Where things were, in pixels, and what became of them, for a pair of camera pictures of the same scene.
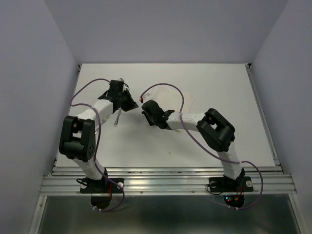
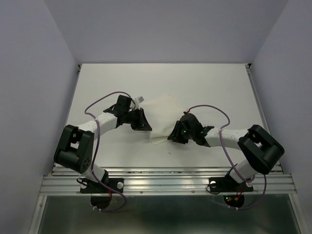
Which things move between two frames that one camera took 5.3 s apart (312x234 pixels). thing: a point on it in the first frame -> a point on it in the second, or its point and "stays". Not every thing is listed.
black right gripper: x=150 y=121 -> x=175 y=135
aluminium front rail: x=170 y=181 stays
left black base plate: x=105 y=185 stays
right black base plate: x=225 y=184 stays
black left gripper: x=132 y=105 -> x=143 y=124
